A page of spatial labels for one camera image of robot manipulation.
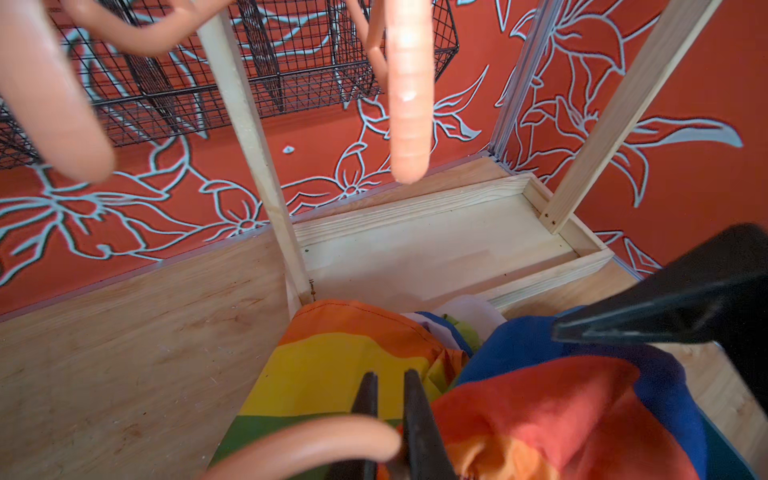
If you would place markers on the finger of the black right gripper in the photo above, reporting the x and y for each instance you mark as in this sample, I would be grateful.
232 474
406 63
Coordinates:
717 292

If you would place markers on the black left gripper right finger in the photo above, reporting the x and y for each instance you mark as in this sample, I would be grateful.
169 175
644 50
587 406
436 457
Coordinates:
425 453

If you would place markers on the rainbow striped shorts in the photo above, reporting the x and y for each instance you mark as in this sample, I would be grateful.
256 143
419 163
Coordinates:
509 401

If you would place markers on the orange clothes hanger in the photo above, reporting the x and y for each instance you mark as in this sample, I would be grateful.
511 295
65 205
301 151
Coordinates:
44 95

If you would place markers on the orange hanger of green shorts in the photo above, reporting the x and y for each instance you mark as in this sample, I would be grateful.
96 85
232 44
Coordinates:
398 39

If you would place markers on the teal plastic tray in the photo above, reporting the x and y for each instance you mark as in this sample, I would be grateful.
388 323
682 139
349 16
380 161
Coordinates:
724 462

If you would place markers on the wooden clothes rack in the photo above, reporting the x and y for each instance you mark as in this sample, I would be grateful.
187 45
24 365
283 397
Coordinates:
504 239

